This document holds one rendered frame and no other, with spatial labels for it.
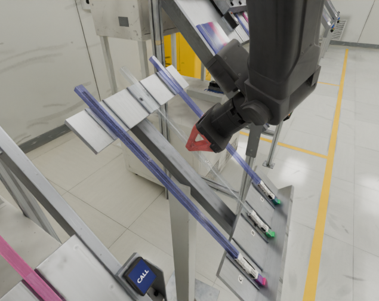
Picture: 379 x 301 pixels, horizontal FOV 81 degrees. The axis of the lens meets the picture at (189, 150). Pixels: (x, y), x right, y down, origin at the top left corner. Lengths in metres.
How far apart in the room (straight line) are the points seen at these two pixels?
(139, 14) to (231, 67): 0.87
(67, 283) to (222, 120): 0.37
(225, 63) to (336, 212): 1.58
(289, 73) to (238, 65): 0.11
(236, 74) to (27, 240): 0.72
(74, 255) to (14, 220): 0.47
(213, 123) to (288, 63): 0.20
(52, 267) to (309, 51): 0.46
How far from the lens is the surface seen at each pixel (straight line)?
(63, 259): 0.46
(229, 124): 0.39
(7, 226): 0.90
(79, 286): 0.46
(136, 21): 1.18
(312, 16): 0.23
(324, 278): 1.49
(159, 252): 1.38
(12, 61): 2.30
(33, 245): 0.80
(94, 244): 0.45
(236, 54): 0.35
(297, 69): 0.26
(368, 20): 7.54
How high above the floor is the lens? 1.20
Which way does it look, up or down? 36 degrees down
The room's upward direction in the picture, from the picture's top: straight up
